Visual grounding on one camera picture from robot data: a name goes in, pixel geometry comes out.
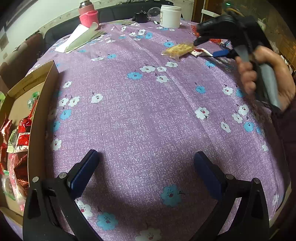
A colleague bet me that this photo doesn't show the yellow biscuit packet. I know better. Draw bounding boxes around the yellow biscuit packet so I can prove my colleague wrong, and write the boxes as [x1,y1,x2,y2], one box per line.
[161,43,196,60]

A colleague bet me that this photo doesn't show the dark red foil snack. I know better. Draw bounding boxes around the dark red foil snack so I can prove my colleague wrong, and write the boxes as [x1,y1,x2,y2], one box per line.
[9,152,29,193]

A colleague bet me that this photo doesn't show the pink snack packet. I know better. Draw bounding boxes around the pink snack packet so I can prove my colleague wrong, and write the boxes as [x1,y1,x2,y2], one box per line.
[9,169,27,211]

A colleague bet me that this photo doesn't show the small green candy packet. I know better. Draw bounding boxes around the small green candy packet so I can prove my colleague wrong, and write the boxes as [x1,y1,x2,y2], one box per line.
[28,91,40,110]

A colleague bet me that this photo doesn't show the white red snack packet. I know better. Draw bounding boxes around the white red snack packet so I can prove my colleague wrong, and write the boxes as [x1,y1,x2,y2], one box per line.
[13,133,30,153]

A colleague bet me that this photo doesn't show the clear green-edged snack packet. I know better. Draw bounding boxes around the clear green-edged snack packet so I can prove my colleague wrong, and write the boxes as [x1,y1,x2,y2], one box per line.
[1,170,16,201]

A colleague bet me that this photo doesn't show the red green-label snack packet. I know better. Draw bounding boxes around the red green-label snack packet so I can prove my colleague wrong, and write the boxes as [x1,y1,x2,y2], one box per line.
[18,101,38,133]

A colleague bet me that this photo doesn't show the pale green snack packet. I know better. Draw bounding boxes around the pale green snack packet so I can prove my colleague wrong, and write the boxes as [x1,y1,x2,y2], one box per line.
[7,129,18,153]

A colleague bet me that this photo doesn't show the red gold foil snack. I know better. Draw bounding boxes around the red gold foil snack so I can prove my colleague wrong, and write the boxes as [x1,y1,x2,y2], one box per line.
[1,118,12,148]

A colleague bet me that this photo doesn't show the person's right hand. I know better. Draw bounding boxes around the person's right hand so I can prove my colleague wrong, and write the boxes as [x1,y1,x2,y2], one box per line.
[235,46,295,111]

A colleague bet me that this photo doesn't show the red mesh gift bag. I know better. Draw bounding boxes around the red mesh gift bag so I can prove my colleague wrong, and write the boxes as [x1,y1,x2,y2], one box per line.
[193,23,229,46]

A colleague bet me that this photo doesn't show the white plastic jar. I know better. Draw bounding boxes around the white plastic jar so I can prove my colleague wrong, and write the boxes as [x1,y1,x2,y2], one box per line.
[159,5,181,29]

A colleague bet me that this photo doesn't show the clear glass bowl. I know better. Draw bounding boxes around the clear glass bowl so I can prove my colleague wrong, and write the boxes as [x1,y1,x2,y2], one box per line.
[147,6,161,18]

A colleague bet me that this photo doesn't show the black small container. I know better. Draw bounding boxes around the black small container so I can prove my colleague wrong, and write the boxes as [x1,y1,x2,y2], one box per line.
[132,10,149,23]

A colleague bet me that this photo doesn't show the small green booklet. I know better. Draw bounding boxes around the small green booklet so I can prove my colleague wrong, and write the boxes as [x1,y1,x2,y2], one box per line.
[109,20,135,26]

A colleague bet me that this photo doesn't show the purple floral tablecloth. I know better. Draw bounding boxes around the purple floral tablecloth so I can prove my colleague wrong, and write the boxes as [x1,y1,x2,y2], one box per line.
[35,22,290,240]

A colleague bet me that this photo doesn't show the black leather sofa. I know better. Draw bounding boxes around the black leather sofa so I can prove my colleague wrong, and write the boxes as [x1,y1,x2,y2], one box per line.
[44,1,174,49]

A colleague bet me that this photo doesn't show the cardboard box tray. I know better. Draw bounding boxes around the cardboard box tray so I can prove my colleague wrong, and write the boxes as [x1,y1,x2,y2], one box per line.
[1,61,59,228]

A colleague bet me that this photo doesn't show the pink sleeved thermos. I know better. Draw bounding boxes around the pink sleeved thermos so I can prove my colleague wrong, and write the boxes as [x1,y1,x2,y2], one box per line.
[79,0,99,28]

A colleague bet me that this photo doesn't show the white and green papers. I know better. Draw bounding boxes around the white and green papers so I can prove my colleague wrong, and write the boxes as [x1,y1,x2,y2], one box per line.
[55,22,106,53]

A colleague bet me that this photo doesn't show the brown armchair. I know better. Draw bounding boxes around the brown armchair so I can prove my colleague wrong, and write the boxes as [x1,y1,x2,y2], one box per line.
[1,32,44,95]

